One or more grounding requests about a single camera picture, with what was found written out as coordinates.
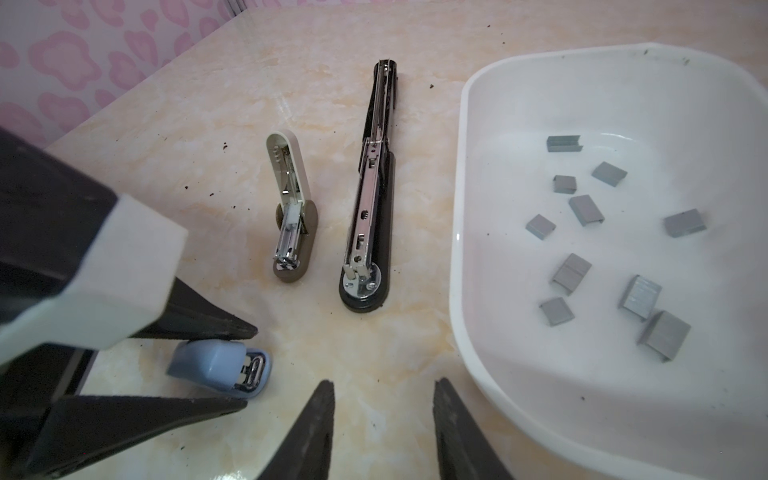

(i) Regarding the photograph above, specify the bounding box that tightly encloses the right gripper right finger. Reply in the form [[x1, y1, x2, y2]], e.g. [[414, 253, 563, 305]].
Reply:
[[433, 378, 514, 480]]

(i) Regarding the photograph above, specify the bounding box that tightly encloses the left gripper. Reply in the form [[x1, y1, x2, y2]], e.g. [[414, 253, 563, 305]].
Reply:
[[1, 344, 247, 479]]

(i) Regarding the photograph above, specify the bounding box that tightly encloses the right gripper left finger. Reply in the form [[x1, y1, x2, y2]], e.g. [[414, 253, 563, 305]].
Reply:
[[257, 380, 335, 480]]

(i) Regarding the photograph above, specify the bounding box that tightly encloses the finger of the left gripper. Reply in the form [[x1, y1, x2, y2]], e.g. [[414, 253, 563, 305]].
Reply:
[[134, 278, 258, 341]]

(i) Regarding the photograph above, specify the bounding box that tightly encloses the blue mini stapler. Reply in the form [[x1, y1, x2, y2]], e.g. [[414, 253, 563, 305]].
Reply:
[[166, 339, 273, 399]]

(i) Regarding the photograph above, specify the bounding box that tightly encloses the black stapler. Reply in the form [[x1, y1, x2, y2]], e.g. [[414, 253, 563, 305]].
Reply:
[[339, 59, 398, 313]]

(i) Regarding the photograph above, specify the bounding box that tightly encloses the grey staple strip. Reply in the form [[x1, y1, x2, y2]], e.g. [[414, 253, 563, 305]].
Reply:
[[568, 195, 605, 227], [551, 253, 592, 295], [638, 310, 691, 362], [546, 135, 583, 153]]

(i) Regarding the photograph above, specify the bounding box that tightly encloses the white plastic tray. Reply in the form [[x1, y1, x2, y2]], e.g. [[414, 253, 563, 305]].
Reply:
[[449, 43, 767, 479]]

